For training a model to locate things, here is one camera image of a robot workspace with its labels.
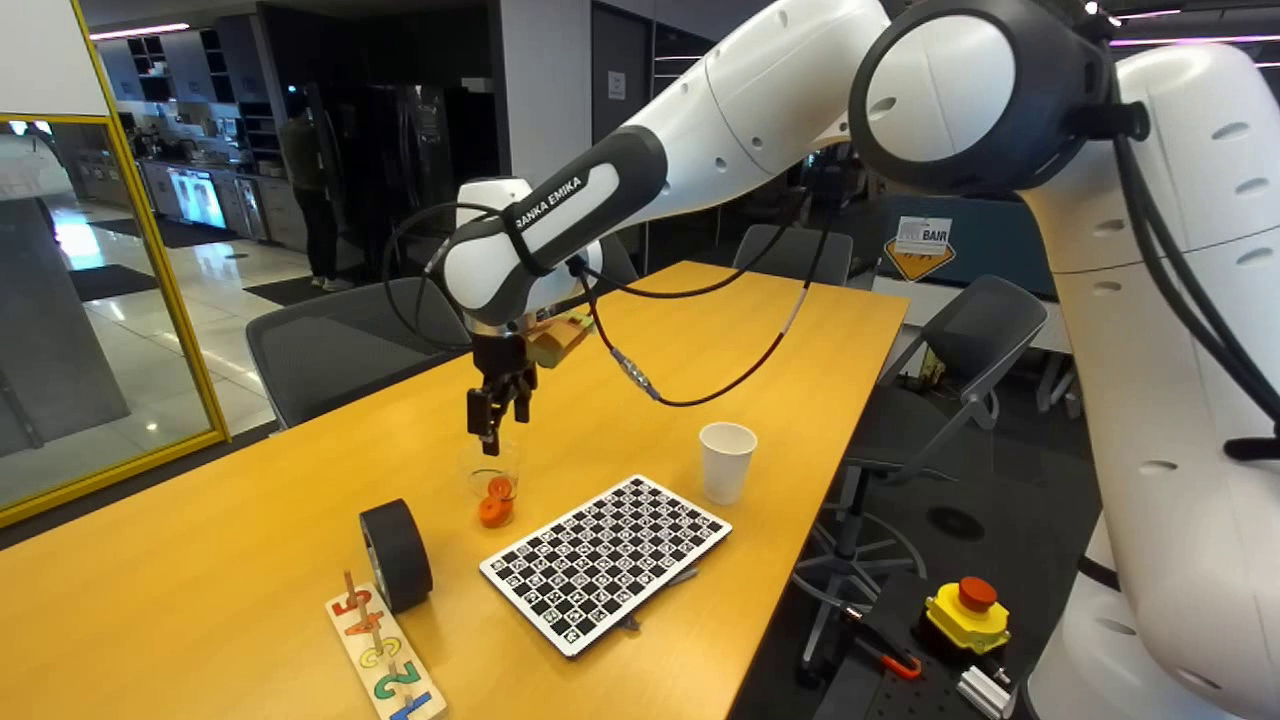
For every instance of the yellow framed partition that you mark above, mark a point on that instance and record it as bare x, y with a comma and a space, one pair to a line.
42, 53

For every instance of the grey office chair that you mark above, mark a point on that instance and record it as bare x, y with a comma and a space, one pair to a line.
332, 352
618, 263
786, 254

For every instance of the white paper cup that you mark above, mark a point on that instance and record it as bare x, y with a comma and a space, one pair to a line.
730, 460

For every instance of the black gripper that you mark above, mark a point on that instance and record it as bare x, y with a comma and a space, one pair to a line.
503, 363

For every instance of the dark grey swivel chair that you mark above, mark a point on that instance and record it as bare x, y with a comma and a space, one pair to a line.
987, 334

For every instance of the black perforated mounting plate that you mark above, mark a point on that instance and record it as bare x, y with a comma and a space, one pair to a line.
933, 681

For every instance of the wooden number puzzle board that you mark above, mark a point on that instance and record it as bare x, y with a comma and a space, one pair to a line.
384, 663

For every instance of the small white metal block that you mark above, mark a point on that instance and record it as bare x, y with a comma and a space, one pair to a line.
987, 689

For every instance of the clear plastic cup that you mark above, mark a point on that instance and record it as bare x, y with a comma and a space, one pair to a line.
494, 498

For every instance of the black glass cabinet row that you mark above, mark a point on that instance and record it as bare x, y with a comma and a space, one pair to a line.
413, 144

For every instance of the black tape roll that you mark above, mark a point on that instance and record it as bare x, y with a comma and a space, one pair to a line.
396, 552

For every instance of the yellow red emergency stop button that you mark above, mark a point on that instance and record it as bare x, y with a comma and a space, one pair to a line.
970, 616

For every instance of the white sign yellow stand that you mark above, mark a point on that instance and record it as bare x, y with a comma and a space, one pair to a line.
923, 236

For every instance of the person in dark clothes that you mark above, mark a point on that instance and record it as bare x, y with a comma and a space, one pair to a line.
317, 172

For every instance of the black white marker board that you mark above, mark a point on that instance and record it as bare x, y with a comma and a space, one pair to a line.
606, 560

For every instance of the dark floor mat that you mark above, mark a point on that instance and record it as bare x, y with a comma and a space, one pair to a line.
284, 289
113, 282

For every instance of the blue partition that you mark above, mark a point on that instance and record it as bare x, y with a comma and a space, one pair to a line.
1003, 244

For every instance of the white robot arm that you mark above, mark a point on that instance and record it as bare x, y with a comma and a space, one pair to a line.
800, 104

